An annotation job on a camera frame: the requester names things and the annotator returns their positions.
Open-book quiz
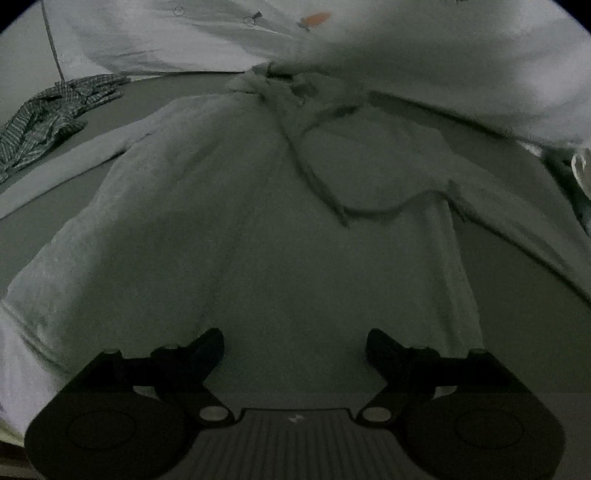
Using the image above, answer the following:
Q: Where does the blue checked shirt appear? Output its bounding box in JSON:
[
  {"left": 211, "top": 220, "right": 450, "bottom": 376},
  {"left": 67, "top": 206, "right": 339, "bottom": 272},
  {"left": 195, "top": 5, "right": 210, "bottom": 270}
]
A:
[{"left": 0, "top": 74, "right": 132, "bottom": 183}]

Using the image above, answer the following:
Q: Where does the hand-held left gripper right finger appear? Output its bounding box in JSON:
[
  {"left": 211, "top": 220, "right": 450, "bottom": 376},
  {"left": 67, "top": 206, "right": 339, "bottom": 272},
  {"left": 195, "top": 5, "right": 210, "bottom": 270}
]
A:
[{"left": 356, "top": 328, "right": 532, "bottom": 426}]

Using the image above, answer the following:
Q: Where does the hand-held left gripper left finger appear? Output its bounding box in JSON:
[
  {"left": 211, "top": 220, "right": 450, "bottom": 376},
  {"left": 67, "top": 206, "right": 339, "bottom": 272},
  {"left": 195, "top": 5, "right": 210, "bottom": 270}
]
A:
[{"left": 60, "top": 328, "right": 234, "bottom": 426}]

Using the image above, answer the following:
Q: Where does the thin grey cord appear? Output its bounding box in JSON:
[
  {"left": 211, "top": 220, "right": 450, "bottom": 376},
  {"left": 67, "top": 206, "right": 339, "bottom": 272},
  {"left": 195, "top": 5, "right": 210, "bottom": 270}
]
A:
[{"left": 41, "top": 0, "right": 66, "bottom": 88}]

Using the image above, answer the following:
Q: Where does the white carrot print sheet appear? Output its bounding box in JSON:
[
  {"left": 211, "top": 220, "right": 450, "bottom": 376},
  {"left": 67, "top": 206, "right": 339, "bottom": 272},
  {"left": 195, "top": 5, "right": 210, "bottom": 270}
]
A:
[{"left": 41, "top": 0, "right": 591, "bottom": 148}]

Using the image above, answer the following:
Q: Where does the plain white cloth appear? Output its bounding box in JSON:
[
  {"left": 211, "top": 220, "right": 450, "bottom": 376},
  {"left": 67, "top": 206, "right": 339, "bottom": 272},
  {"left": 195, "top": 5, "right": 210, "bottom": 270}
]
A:
[{"left": 0, "top": 302, "right": 63, "bottom": 439}]

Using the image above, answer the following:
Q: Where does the grey fleece zip jacket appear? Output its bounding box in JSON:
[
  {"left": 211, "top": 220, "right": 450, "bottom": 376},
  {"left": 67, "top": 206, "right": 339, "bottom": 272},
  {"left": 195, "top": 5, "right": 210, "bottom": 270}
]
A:
[{"left": 0, "top": 62, "right": 591, "bottom": 398}]

